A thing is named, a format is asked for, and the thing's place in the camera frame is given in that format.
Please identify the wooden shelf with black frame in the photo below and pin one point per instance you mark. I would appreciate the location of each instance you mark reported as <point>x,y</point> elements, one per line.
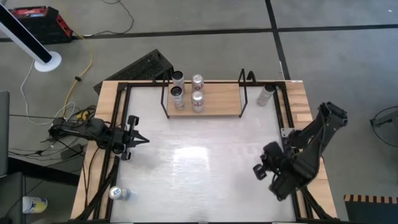
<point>220,102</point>

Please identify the silver Diet Coke can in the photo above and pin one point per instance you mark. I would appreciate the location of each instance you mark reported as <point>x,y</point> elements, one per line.
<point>197,81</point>
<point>197,104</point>

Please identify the wooden table base board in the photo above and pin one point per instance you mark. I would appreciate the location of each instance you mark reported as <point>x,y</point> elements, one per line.
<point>107,93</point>

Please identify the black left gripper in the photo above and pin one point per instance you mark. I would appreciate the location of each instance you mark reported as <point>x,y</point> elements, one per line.
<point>127,138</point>

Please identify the white fan stand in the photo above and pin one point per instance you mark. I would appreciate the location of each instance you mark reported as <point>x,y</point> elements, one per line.
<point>46,63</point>

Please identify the blue silver Red Bull can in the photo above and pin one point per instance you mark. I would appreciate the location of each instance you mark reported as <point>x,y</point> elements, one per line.
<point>119,193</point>

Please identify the white yellow cylindrical container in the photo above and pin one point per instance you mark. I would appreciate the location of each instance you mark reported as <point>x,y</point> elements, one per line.
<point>34,204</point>

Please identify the white Celsius can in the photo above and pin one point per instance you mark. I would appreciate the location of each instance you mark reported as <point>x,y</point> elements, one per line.
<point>178,76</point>
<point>178,101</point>

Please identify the black box with striped edge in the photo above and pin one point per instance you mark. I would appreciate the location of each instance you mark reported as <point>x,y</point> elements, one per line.
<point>370,211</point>

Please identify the grey upright panel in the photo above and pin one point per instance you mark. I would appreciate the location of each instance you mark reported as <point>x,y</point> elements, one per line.
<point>3,133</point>

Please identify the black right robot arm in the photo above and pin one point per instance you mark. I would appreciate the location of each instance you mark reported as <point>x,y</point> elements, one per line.
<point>304,165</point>

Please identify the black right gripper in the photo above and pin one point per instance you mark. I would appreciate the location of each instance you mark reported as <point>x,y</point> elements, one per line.
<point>273,155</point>

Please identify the grey stand leg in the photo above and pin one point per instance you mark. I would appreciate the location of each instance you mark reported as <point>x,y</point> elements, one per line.
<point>387,119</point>

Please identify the black aluminium table frame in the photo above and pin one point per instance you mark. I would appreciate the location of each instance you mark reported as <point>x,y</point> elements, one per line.
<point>122,85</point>

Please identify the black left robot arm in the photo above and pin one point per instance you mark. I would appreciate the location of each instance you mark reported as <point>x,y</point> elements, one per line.
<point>77,130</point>

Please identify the black and red toolbox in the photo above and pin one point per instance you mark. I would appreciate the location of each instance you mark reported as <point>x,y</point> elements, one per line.
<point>40,28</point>

